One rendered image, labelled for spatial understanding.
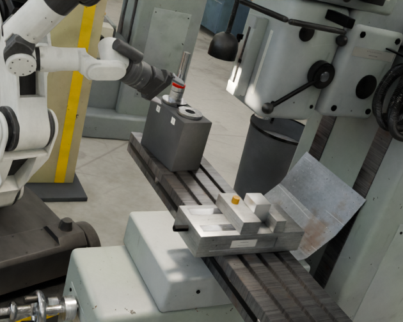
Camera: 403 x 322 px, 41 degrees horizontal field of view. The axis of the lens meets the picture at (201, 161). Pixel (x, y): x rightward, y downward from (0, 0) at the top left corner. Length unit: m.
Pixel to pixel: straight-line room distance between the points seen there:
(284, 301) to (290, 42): 0.65
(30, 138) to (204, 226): 0.63
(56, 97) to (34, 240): 1.38
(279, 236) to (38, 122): 0.81
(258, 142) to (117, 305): 2.13
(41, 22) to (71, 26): 1.63
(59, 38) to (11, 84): 1.37
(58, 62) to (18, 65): 0.11
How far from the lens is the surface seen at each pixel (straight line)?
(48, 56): 1.55
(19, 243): 1.95
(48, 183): 3.44
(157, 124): 1.89
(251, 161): 3.54
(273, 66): 1.37
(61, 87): 3.17
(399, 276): 1.98
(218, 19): 8.80
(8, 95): 1.76
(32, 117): 1.74
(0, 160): 1.78
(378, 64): 1.55
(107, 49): 1.60
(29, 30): 1.46
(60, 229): 2.01
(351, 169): 1.78
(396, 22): 1.55
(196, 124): 1.80
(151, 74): 1.67
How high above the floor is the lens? 1.74
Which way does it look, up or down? 24 degrees down
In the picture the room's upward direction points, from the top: 17 degrees clockwise
